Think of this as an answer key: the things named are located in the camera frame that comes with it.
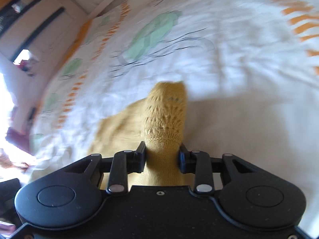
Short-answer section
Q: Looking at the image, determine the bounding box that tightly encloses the yellow knitted garment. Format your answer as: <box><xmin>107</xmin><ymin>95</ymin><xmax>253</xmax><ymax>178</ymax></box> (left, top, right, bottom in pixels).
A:
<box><xmin>88</xmin><ymin>82</ymin><xmax>192</xmax><ymax>187</ymax></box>

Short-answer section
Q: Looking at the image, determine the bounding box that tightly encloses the dark red cloth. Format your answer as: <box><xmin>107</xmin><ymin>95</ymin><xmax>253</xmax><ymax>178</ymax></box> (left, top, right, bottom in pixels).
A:
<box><xmin>5</xmin><ymin>127</ymin><xmax>31</xmax><ymax>154</ymax></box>

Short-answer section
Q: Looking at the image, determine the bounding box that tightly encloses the white leaf-print duvet cover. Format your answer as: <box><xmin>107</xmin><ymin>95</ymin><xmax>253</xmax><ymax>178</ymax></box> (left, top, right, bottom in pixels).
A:
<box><xmin>30</xmin><ymin>0</ymin><xmax>318</xmax><ymax>237</ymax></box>

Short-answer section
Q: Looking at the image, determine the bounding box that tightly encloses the white wooden bed frame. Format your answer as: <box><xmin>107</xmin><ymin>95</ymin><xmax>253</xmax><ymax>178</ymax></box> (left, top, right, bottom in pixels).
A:
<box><xmin>1</xmin><ymin>0</ymin><xmax>114</xmax><ymax>133</ymax></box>

